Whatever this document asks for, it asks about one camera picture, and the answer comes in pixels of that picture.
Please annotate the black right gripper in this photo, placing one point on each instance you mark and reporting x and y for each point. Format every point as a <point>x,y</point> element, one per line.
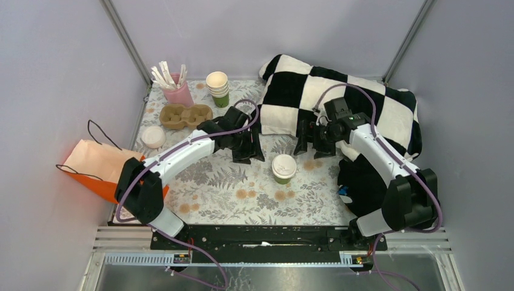
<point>301,146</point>

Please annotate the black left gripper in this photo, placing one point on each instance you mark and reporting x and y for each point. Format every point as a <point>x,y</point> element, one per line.
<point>253,148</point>

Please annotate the white plastic cup lid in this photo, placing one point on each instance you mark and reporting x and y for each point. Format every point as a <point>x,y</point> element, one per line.
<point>284,166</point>

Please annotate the green paper coffee cup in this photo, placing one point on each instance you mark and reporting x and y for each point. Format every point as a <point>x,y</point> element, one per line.
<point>281,180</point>

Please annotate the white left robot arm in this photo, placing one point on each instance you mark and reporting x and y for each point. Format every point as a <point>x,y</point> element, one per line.
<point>140,186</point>

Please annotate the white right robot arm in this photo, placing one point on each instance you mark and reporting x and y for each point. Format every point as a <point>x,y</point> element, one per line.
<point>410,195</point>

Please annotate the black white checkered blanket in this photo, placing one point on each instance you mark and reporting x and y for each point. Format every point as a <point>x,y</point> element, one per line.
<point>295,89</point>

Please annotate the floral patterned table mat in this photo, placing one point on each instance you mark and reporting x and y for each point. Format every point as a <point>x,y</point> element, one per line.
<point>215,190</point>

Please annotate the black cloth bundle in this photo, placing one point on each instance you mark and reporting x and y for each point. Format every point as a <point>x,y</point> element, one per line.
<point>364,187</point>

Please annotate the stack of green paper cups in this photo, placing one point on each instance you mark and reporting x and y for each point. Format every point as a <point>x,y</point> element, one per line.
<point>217,83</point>

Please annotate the brown cardboard cup carrier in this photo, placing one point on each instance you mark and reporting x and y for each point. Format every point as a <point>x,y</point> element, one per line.
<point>178,116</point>

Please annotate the pink straw holder cup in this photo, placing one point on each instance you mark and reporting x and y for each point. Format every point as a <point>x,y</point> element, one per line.
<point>181,95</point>

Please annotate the orange paper bag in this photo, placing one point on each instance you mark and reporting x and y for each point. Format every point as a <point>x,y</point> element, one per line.
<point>98,166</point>

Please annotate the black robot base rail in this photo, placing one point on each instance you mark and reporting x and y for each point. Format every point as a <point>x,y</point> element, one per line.
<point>276,244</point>

